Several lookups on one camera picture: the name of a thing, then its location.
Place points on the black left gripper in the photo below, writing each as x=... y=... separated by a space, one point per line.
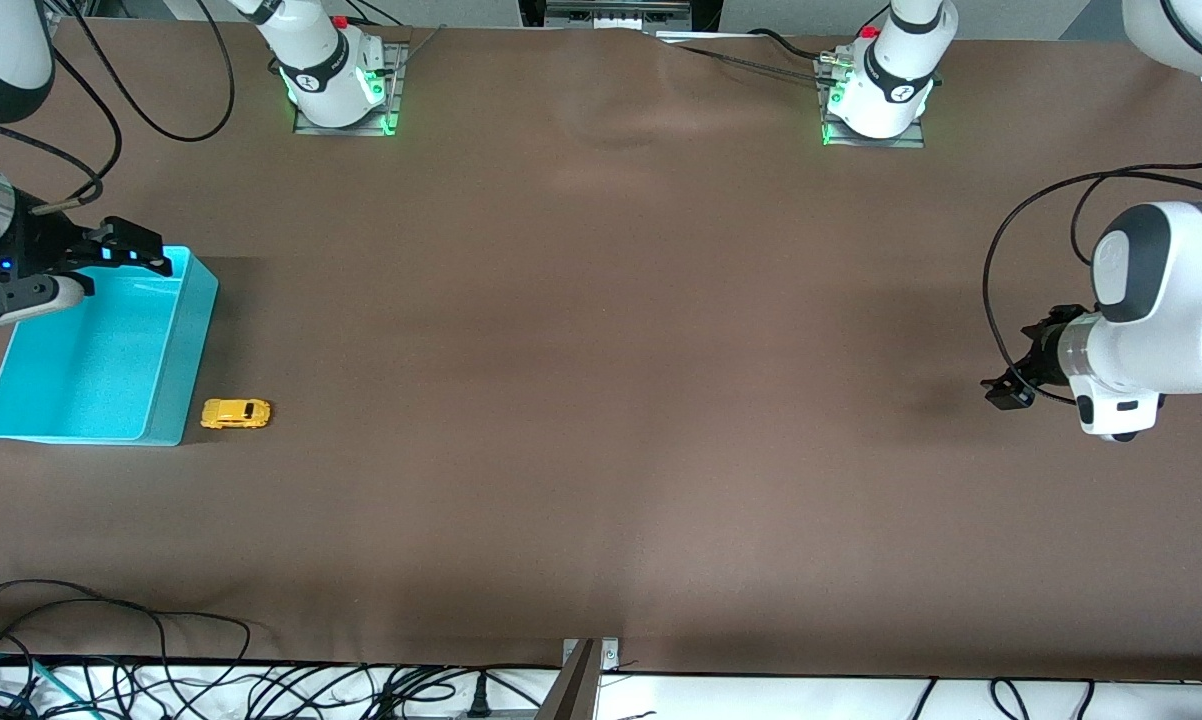
x=1040 y=366

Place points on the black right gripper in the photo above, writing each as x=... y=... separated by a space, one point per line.
x=43 y=245

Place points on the yellow beetle toy car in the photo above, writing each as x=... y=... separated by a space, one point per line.
x=233 y=413

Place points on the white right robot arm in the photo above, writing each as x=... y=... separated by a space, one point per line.
x=321 y=70

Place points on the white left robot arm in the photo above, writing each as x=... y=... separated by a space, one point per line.
x=1161 y=320

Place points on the turquoise plastic bin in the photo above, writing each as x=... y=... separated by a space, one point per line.
x=81 y=380

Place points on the brown table cover cloth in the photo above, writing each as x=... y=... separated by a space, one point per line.
x=601 y=400

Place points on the black equipment box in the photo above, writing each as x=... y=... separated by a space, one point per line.
x=706 y=12

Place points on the black power plug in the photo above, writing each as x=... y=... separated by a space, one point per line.
x=479 y=697

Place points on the grey metal base plate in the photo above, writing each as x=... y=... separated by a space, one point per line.
x=398 y=95
x=916 y=135

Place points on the grey metal bracket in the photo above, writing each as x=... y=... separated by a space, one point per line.
x=621 y=12

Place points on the aluminium beam with bracket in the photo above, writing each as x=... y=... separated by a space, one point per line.
x=581 y=685

